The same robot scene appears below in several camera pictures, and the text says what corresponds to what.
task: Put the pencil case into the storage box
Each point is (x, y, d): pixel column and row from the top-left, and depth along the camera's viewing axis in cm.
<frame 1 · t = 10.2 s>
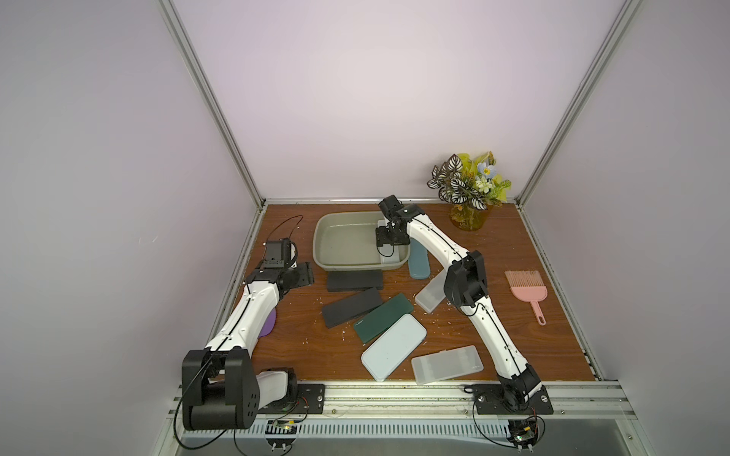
left hand: (303, 270, 87), fingers open
right hand: (386, 235, 102), fingers open
grey-green plastic storage box: (347, 240, 109), on the table
dark grey flat pencil case: (354, 280, 102), on the table
dark grey pencil case: (347, 309, 90), point 2 cm above the table
dark green pencil case: (382, 317, 89), on the table
translucent white pencil case: (429, 294, 93), point 2 cm above the table
translucent white pencil case front: (447, 364, 80), on the table
pink comb brush: (528, 286, 96), on the table
flower plant in glass vase: (470, 188, 93), point 25 cm above the table

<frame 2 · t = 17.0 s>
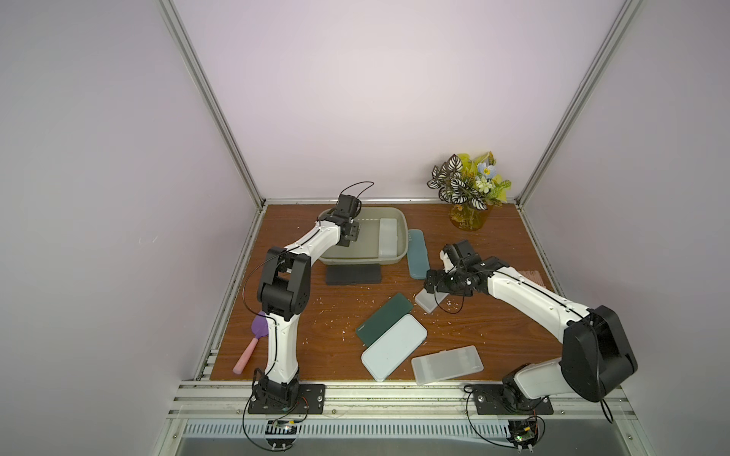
left hand: (347, 224, 101), fingers open
right hand: (437, 279, 86), fingers open
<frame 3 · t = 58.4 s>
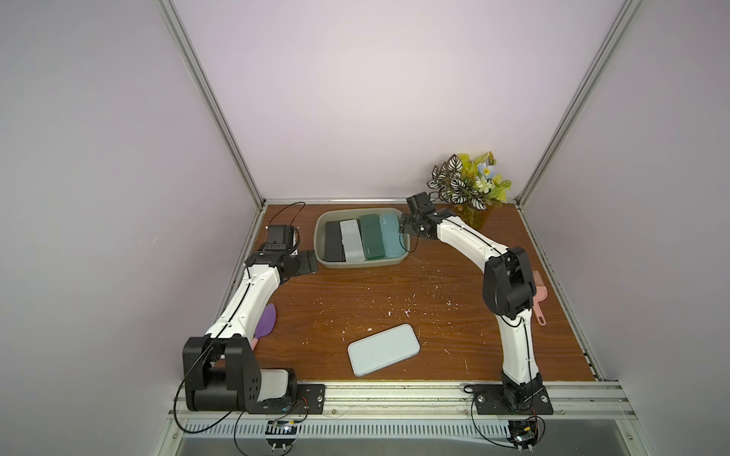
left hand: (305, 260, 86), fingers open
right hand: (411, 220, 98), fingers open
dark grey flat pencil case: (333, 242, 108), point 2 cm above the table
dark green pencil case: (372, 236, 108), point 3 cm above the table
translucent white pencil case front: (352, 240, 107), point 3 cm above the table
teal blue pencil case: (390, 226, 111), point 3 cm above the table
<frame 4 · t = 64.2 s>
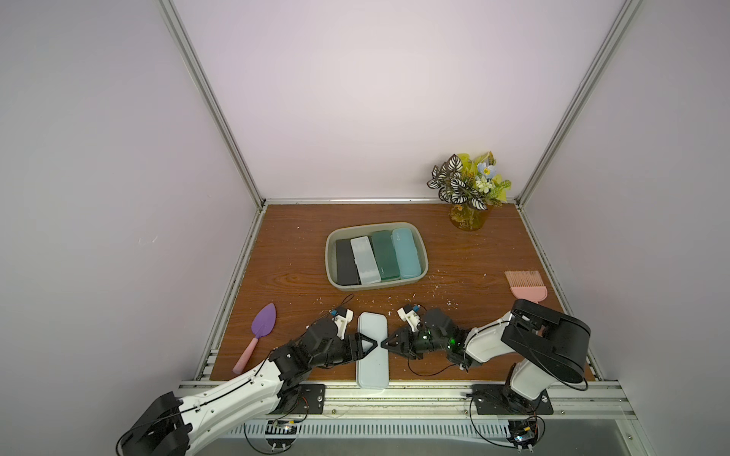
left hand: (375, 350, 76), fingers open
right hand: (382, 346, 78), fingers open
dark grey flat pencil case: (347, 273, 99), point 2 cm above the table
dark green pencil case: (383, 247, 103), point 4 cm above the table
translucent white pencil case front: (365, 259, 100), point 4 cm above the table
teal blue pencil case: (406, 253, 101), point 5 cm above the table
